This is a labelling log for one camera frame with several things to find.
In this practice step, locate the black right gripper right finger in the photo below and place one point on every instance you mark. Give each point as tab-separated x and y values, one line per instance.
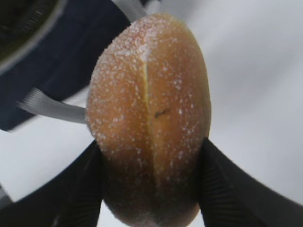
229	197

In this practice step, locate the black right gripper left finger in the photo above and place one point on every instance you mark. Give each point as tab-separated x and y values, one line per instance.
72	199

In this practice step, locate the brown bread roll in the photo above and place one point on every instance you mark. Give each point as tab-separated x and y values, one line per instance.
149	110

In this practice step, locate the navy white lunch bag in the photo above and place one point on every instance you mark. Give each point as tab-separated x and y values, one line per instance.
52	45

